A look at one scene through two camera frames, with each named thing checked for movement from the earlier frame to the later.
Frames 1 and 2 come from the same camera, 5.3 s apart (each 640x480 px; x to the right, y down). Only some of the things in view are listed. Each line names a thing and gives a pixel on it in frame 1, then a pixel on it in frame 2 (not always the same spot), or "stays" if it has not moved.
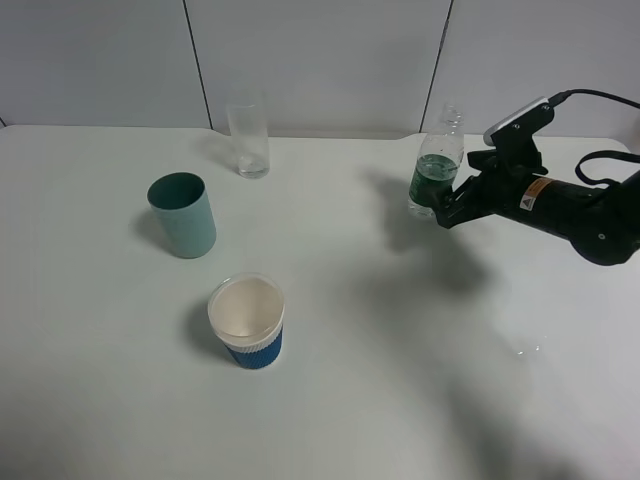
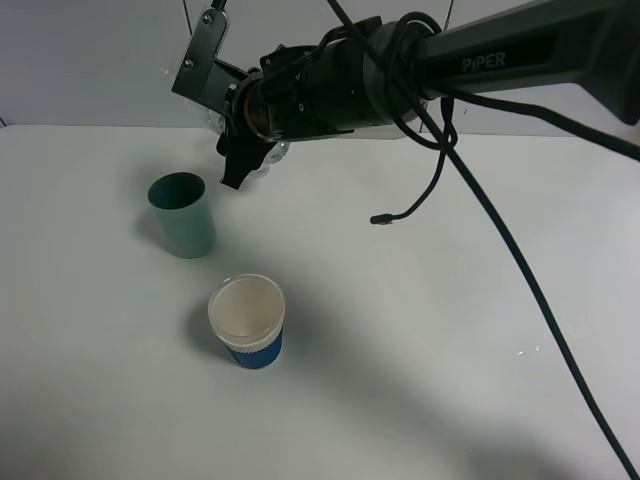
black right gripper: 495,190 to 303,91
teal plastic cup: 181,204 stays
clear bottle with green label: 437,163 to 277,151
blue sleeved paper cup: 246,312 stays
